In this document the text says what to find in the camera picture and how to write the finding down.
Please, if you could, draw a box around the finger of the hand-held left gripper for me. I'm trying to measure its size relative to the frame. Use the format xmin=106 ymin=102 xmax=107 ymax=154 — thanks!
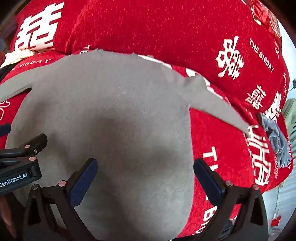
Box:
xmin=0 ymin=123 xmax=12 ymax=138
xmin=0 ymin=133 xmax=48 ymax=165

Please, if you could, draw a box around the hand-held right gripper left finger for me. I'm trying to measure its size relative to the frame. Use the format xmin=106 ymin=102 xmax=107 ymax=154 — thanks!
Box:
xmin=23 ymin=158 xmax=99 ymax=241

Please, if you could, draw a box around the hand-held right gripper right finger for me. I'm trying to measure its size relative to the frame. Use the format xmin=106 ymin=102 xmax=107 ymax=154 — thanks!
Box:
xmin=194 ymin=158 xmax=269 ymax=241

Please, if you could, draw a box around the grey long-sleeve shirt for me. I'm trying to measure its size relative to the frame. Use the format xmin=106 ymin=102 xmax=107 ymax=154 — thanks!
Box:
xmin=0 ymin=49 xmax=251 ymax=241

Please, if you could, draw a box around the red printed blanket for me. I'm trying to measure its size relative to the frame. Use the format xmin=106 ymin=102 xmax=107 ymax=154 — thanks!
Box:
xmin=0 ymin=50 xmax=294 ymax=239

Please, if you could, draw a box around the white cloth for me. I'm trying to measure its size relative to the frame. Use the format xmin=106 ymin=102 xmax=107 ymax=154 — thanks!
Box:
xmin=0 ymin=48 xmax=35 ymax=69

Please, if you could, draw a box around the blue-grey small cloth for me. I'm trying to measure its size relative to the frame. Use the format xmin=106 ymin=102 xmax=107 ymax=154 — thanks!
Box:
xmin=258 ymin=113 xmax=292 ymax=169

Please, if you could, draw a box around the red printed folded quilt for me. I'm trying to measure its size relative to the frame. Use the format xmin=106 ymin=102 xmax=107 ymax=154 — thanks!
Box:
xmin=9 ymin=0 xmax=289 ymax=118

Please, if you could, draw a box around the red satin pillow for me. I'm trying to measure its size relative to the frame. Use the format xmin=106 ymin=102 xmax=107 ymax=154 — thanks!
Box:
xmin=251 ymin=0 xmax=283 ymax=39

